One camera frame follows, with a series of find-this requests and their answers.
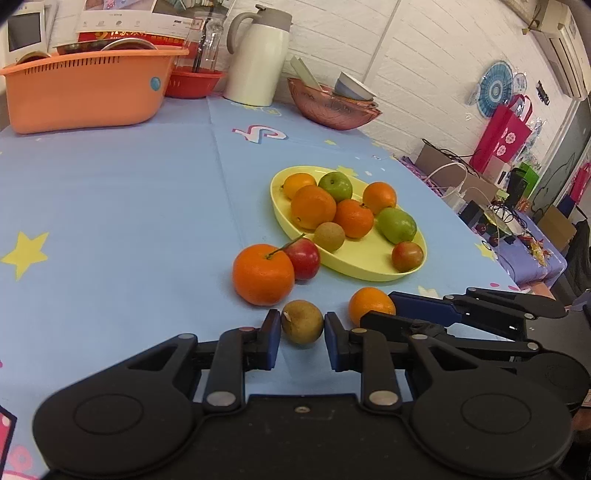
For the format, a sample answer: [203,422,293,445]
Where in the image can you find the blue round hand fan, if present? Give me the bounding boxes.
[464,61,527,116]

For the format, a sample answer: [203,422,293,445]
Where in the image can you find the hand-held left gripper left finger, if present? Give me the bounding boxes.
[124,309,282,413]

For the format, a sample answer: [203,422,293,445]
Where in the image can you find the red-green apple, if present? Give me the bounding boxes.
[392,241,424,273]

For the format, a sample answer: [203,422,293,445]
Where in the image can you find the white cable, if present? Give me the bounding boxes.
[425,161,492,200]

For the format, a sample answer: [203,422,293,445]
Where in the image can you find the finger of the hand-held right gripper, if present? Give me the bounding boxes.
[390,287,568,340]
[360,311,541,364]

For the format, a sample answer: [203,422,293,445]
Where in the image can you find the orange plastic basket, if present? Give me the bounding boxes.
[0,46,190,135]

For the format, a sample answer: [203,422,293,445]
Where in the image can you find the stacked ceramic bowls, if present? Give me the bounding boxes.
[333,71,377,103]

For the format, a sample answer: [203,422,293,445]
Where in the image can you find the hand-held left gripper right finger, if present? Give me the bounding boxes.
[324,312,509,413]

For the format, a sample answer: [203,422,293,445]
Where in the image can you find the large green mango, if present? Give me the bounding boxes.
[376,207,417,245]

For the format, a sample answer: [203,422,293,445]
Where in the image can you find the white thermos jug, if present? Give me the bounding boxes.
[223,4,294,107]

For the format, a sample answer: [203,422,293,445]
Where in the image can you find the yellow-orange citrus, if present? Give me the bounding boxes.
[281,172,318,200]

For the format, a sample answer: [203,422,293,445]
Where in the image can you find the medium orange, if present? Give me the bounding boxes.
[362,182,398,215]

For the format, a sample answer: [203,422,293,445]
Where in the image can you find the red apple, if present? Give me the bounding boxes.
[283,237,321,281]

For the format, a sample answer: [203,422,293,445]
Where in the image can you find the orange with stem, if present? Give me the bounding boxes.
[232,234,306,306]

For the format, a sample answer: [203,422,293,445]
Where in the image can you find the white appliance with screen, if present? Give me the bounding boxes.
[0,0,58,65]

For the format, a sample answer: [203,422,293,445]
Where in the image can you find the large orange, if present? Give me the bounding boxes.
[333,199,375,239]
[290,185,337,230]

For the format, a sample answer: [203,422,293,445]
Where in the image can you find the small orange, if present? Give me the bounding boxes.
[348,287,397,326]

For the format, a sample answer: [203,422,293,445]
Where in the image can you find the clear drinking glasses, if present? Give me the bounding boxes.
[187,17,225,75]

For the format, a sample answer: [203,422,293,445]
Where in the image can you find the green gift bag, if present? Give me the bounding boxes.
[515,161,541,197]

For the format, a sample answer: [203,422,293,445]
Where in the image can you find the white air conditioner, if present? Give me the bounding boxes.
[531,0,591,100]

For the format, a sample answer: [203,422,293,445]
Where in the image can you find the blue printed tablecloth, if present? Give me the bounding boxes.
[0,95,522,476]

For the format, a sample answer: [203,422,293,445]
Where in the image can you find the yellow plastic plate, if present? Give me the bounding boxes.
[270,165,428,282]

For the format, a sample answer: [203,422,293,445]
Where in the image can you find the cardboard box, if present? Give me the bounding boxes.
[416,140,499,197]

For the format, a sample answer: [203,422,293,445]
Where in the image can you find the red plastic basket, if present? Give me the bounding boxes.
[164,69,227,99]

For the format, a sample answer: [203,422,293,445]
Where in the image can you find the brown glass bowl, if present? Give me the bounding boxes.
[287,77,382,132]

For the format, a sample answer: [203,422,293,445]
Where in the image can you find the steel bowl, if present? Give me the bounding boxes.
[99,37,158,52]

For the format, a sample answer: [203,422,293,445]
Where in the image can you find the black speaker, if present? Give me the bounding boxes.
[459,200,485,227]

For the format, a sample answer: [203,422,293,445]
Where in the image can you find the round green apple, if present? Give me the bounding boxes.
[318,171,353,202]

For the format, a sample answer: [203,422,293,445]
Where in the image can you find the red gift bag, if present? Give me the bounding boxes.
[471,95,533,174]

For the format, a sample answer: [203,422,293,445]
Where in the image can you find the brown kiwi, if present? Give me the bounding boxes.
[281,299,325,345]
[313,222,346,253]

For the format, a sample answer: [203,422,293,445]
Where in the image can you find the wall calendar poster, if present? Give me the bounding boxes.
[76,0,232,47]

